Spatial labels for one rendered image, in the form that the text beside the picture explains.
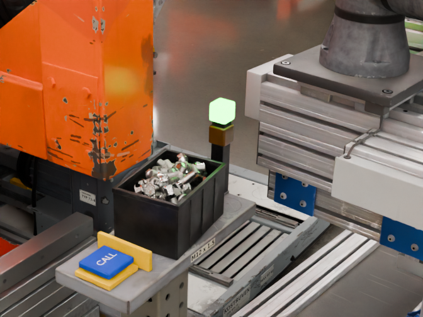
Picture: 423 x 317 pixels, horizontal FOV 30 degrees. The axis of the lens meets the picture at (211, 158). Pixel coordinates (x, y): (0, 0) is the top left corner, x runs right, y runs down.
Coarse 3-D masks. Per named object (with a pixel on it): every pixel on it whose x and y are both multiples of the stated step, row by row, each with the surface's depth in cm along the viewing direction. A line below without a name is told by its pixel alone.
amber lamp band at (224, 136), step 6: (210, 126) 161; (216, 126) 160; (228, 126) 160; (210, 132) 161; (216, 132) 160; (222, 132) 159; (228, 132) 160; (210, 138) 162; (216, 138) 161; (222, 138) 160; (228, 138) 161; (216, 144) 161; (222, 144) 160
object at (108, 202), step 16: (32, 160) 200; (144, 160) 195; (32, 176) 201; (48, 176) 199; (64, 176) 196; (80, 176) 188; (32, 192) 201; (48, 192) 202; (64, 192) 198; (80, 192) 190; (96, 192) 187; (112, 192) 187; (32, 208) 204; (48, 208) 204; (64, 208) 204; (80, 208) 192; (96, 208) 189; (112, 208) 189; (48, 224) 202; (96, 224) 191; (112, 224) 191
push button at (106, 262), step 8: (104, 248) 142; (112, 248) 142; (88, 256) 140; (96, 256) 140; (104, 256) 140; (112, 256) 140; (120, 256) 140; (128, 256) 140; (80, 264) 138; (88, 264) 137; (96, 264) 137; (104, 264) 138; (112, 264) 138; (120, 264) 138; (128, 264) 139; (96, 272) 136; (104, 272) 135; (112, 272) 136
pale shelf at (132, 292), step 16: (224, 208) 162; (240, 208) 163; (224, 224) 157; (240, 224) 162; (208, 240) 152; (80, 256) 145; (160, 256) 146; (192, 256) 148; (64, 272) 140; (144, 272) 141; (160, 272) 141; (176, 272) 144; (80, 288) 139; (96, 288) 136; (128, 288) 136; (144, 288) 137; (160, 288) 141; (112, 304) 135; (128, 304) 134
